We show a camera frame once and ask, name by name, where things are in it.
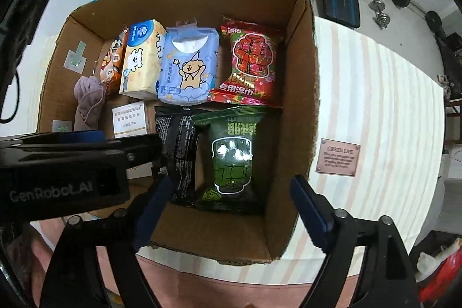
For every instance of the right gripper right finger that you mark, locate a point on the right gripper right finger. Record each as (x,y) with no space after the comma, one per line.
(386,277)

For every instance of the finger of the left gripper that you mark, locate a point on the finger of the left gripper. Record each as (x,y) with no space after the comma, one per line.
(134,150)

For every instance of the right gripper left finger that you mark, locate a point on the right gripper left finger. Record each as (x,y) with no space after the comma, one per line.
(74,278)

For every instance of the purple cloth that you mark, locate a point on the purple cloth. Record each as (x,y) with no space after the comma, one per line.
(91,96)

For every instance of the white cigarette box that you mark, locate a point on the white cigarette box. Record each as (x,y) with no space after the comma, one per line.
(130,120)

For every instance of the black packet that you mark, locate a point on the black packet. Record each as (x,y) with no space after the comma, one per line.
(175,126)

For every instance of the green wet wipes packet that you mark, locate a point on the green wet wipes packet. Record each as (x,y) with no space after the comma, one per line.
(231,134)

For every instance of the orange snack packet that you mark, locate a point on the orange snack packet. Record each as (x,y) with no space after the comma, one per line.
(112,64)

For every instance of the yellow tissue pack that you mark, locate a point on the yellow tissue pack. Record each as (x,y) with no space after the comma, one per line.
(142,60)

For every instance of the blue tissue pack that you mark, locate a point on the blue tissue pack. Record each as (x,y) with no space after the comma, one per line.
(189,65)

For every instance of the red wet wipes packet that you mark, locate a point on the red wet wipes packet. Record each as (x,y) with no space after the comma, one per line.
(254,50)

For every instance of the chrome dumbbell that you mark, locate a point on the chrome dumbbell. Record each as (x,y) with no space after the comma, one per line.
(377,6)

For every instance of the floor barbell black plates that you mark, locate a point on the floor barbell black plates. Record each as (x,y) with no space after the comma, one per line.
(432,18)

